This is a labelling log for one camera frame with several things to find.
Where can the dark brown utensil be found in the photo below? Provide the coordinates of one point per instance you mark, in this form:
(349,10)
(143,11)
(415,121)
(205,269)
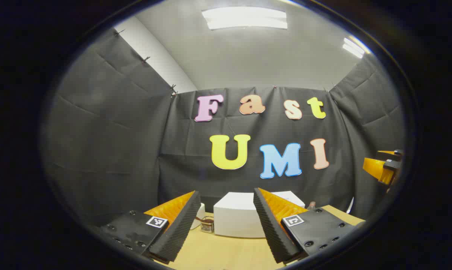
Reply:
(200,219)

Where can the white microwave oven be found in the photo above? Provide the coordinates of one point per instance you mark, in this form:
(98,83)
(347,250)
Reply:
(235,217)

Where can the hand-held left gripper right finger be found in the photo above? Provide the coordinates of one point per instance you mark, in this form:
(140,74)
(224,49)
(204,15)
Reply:
(271,228)

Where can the large ceiling light panel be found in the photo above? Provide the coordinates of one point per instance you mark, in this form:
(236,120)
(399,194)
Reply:
(244,18)

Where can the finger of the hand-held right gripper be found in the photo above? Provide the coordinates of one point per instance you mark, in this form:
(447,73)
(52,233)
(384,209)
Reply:
(391,154)
(379,170)

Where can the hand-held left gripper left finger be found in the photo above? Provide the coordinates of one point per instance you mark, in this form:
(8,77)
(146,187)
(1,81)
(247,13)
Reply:
(180,225)

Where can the clear bottle with red label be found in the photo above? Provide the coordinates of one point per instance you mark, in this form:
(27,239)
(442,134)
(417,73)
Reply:
(311,205)

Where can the white toaster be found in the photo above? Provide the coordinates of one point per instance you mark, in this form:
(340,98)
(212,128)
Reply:
(198,215)

